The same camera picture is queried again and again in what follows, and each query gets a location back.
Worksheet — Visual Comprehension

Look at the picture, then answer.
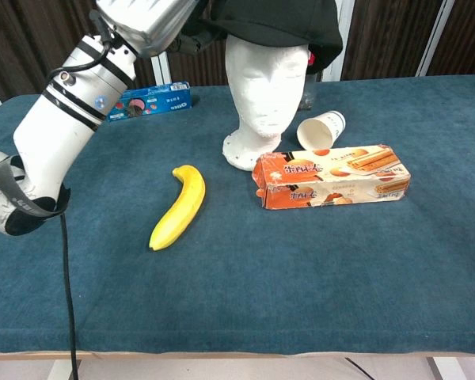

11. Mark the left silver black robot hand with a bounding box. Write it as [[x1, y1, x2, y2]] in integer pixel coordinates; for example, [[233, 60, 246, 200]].
[[96, 0, 227, 59]]

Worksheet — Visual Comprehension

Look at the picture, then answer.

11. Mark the black baseball cap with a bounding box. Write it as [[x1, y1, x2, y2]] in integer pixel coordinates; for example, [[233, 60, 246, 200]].
[[203, 0, 344, 74]]

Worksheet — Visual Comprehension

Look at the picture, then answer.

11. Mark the white foam mannequin head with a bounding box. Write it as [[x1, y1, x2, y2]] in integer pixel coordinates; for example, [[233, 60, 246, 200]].
[[222, 33, 316, 173]]

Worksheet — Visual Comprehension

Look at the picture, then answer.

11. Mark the blue Oreo cookie box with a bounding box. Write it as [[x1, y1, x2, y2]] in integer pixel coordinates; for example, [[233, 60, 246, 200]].
[[105, 81, 192, 124]]

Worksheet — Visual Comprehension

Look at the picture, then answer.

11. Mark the plastic bottle with red label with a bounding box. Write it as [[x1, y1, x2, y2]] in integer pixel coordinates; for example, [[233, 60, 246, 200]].
[[298, 50, 322, 111]]

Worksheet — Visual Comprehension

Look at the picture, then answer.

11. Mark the yellow banana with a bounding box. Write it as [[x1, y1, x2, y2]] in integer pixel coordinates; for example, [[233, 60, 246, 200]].
[[148, 164, 207, 252]]

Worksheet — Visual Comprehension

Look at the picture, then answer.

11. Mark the white paper cup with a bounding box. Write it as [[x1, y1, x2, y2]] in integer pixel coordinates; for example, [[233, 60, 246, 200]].
[[296, 110, 347, 151]]

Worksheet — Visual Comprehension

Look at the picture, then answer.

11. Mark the orange egg roll box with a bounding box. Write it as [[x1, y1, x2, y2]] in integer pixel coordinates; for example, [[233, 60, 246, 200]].
[[252, 143, 412, 211]]

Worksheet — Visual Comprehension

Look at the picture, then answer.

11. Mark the blue table mat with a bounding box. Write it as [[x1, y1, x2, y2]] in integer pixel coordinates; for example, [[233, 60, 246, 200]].
[[0, 74, 475, 355]]

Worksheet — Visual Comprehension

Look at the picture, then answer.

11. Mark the white table leg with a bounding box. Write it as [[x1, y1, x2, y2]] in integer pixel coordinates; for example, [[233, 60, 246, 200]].
[[426, 357, 465, 380]]

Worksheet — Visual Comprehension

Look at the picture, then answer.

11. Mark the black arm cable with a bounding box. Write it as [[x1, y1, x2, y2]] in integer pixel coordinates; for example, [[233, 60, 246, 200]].
[[58, 213, 81, 380]]

